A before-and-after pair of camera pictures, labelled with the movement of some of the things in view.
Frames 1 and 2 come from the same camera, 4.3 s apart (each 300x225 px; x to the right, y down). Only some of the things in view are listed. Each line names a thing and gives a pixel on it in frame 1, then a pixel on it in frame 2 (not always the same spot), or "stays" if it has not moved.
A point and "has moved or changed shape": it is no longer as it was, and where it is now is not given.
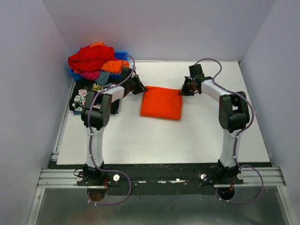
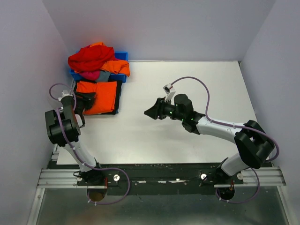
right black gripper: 183,91 → 157,109
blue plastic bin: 120,55 stays
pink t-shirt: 90,75 stays
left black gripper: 140,87 → 87,97
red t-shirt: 91,58 stays
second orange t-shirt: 115,65 stays
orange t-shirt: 162,102 has moved or changed shape
